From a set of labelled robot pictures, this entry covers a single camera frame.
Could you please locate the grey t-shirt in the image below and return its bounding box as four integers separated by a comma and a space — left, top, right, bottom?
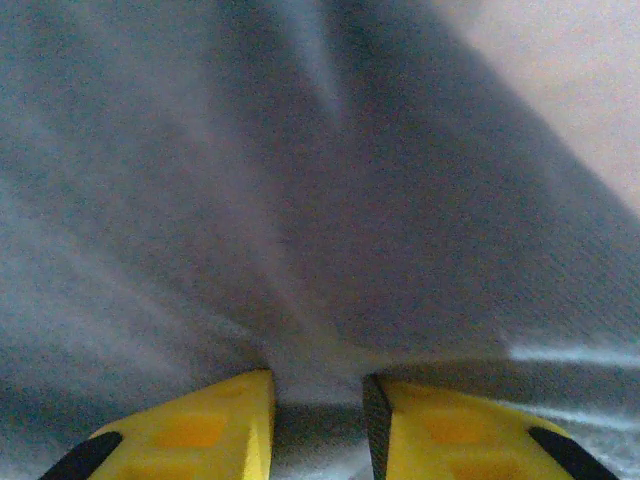
0, 0, 640, 480

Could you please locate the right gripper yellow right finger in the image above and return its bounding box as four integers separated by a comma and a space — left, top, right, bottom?
361, 373, 622, 480

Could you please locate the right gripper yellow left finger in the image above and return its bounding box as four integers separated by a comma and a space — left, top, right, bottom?
37, 368, 277, 480

